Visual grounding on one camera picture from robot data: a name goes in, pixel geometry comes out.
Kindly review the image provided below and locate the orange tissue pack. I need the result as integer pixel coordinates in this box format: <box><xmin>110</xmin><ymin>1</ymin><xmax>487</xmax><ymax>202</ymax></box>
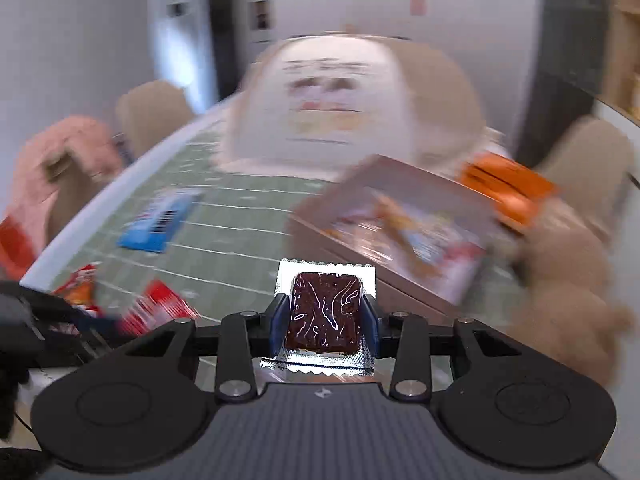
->
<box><xmin>459</xmin><ymin>156</ymin><xmax>559</xmax><ymax>234</ymax></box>

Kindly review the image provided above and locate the orange cracker packet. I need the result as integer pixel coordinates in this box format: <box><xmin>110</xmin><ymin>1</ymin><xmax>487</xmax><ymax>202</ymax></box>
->
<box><xmin>54</xmin><ymin>264</ymin><xmax>102</xmax><ymax>312</ymax></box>

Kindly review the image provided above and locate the white printed food cover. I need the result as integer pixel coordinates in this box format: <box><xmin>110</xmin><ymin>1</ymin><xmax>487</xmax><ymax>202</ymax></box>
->
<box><xmin>210</xmin><ymin>32</ymin><xmax>487</xmax><ymax>182</ymax></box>

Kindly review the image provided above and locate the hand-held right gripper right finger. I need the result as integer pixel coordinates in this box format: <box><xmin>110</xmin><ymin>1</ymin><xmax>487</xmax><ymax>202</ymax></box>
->
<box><xmin>361</xmin><ymin>293</ymin><xmax>524</xmax><ymax>403</ymax></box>

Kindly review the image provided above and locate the pink cardboard box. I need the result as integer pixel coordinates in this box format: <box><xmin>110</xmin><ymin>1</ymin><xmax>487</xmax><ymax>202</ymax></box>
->
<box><xmin>290</xmin><ymin>155</ymin><xmax>501</xmax><ymax>307</ymax></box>

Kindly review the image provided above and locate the beige chair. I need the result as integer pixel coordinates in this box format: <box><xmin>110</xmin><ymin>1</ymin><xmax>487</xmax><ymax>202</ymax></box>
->
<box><xmin>116</xmin><ymin>80</ymin><xmax>197</xmax><ymax>162</ymax></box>
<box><xmin>534</xmin><ymin>117</ymin><xmax>636</xmax><ymax>242</ymax></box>

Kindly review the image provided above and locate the dark brown snack packet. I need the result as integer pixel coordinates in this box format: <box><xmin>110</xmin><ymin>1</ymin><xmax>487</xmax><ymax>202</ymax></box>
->
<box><xmin>260</xmin><ymin>258</ymin><xmax>377</xmax><ymax>376</ymax></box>

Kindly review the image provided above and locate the long bread packet blue label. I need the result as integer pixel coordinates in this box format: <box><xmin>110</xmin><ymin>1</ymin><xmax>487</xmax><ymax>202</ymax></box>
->
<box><xmin>370</xmin><ymin>192</ymin><xmax>441</xmax><ymax>281</ymax></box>

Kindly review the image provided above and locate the red white snack packet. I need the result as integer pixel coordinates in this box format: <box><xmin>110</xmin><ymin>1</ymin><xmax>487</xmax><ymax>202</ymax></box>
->
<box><xmin>119</xmin><ymin>280</ymin><xmax>202</xmax><ymax>337</ymax></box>

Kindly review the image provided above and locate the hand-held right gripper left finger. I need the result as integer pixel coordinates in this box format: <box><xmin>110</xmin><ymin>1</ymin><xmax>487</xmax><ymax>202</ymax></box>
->
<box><xmin>124</xmin><ymin>293</ymin><xmax>293</xmax><ymax>403</ymax></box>

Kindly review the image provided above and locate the brown plush toy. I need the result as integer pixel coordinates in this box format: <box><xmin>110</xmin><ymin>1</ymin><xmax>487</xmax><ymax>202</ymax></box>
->
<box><xmin>500</xmin><ymin>200</ymin><xmax>636</xmax><ymax>387</ymax></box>

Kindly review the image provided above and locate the red bag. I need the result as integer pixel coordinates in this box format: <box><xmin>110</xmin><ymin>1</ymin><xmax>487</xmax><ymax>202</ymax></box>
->
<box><xmin>0</xmin><ymin>219</ymin><xmax>32</xmax><ymax>282</ymax></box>

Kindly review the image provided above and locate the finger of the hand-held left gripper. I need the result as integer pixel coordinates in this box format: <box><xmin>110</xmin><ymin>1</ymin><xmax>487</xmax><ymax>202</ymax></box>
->
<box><xmin>35</xmin><ymin>295</ymin><xmax>121</xmax><ymax>356</ymax></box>

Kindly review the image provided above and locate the blue snack packet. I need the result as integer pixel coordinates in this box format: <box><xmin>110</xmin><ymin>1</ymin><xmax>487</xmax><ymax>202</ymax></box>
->
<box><xmin>117</xmin><ymin>187</ymin><xmax>204</xmax><ymax>254</ymax></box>

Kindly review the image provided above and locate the pink garment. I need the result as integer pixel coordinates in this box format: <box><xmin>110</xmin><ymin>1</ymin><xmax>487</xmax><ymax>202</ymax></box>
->
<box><xmin>12</xmin><ymin>115</ymin><xmax>124</xmax><ymax>242</ymax></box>

